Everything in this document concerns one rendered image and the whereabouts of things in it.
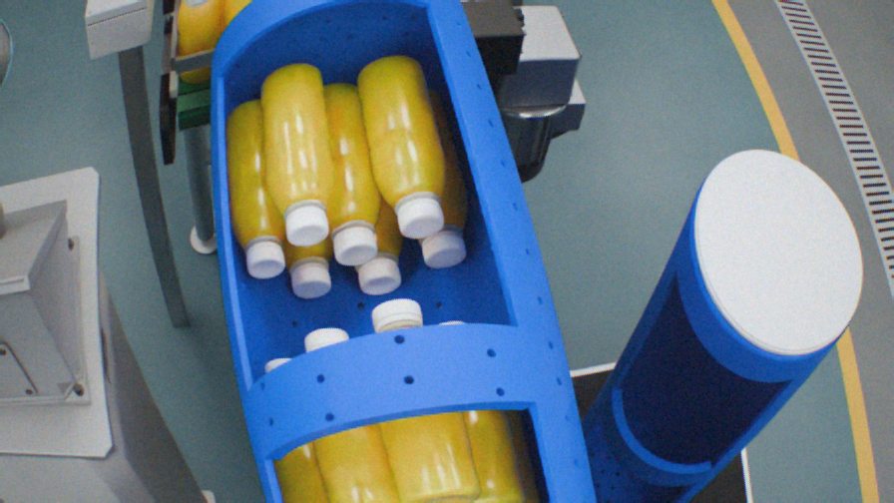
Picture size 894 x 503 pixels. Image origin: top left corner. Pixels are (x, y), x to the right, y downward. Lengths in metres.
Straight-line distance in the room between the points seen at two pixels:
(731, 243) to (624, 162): 1.32
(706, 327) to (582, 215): 1.24
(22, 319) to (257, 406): 0.27
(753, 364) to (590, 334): 1.13
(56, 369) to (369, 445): 0.30
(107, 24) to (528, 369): 0.72
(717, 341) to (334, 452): 0.46
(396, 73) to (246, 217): 0.20
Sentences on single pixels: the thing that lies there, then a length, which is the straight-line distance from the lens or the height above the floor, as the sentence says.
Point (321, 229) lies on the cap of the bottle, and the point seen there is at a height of 1.11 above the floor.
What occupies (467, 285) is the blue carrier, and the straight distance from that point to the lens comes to 1.13.
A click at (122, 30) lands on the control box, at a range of 1.32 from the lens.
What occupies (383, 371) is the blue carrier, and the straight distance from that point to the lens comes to 0.83.
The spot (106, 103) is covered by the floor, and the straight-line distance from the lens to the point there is 2.61.
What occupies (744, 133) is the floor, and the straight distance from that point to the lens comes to 2.68.
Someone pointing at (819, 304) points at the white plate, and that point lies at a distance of 1.20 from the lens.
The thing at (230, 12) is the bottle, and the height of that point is 1.03.
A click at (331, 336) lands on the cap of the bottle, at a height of 1.12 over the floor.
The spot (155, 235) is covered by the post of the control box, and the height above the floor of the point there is 0.37.
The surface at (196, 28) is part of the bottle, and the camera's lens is 1.31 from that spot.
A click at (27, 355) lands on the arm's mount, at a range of 0.84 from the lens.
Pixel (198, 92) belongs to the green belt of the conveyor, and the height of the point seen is 0.90.
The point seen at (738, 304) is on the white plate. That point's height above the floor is 1.04.
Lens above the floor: 1.99
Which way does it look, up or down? 60 degrees down
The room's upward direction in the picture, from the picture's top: 10 degrees clockwise
